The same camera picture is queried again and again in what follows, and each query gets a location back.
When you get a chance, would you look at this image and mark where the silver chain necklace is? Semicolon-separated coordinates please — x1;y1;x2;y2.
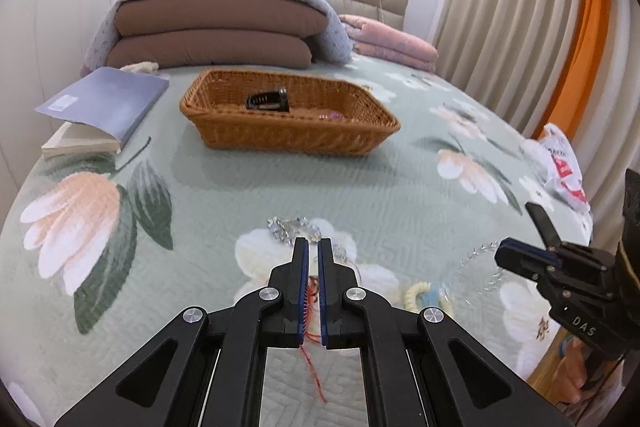
442;239;507;308

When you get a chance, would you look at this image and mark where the beige pleated curtain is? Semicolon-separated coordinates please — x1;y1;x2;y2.
436;0;639;248

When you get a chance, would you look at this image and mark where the brown wicker basket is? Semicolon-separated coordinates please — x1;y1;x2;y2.
180;68;401;156

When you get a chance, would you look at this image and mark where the brown folded quilt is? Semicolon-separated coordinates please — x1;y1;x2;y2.
106;0;329;69

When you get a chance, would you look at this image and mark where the red string bracelet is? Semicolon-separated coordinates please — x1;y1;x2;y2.
298;275;330;405

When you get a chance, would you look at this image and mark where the white red plastic bag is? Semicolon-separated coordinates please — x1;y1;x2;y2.
520;124;590;215

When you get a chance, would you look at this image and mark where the purple cover book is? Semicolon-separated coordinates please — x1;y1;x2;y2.
36;67;168;158

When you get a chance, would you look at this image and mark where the cream beaded bracelet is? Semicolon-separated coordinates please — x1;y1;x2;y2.
403;279;457;318

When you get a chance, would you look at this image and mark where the orange curtain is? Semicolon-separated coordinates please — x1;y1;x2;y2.
533;0;612;139

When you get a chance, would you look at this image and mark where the pink folded blanket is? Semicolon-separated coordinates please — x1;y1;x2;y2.
338;14;438;72

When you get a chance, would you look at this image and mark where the green floral bedspread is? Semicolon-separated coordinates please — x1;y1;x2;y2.
1;58;591;426

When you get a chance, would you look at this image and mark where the cream plush toy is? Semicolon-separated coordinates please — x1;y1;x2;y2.
120;62;160;75

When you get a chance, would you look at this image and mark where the black smart watch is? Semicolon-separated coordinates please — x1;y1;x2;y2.
245;88;290;113

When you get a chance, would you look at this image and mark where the white wardrobe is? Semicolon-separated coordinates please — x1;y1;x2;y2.
1;0;112;213

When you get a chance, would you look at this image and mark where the person's right hand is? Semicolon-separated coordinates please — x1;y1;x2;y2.
552;338;591;404

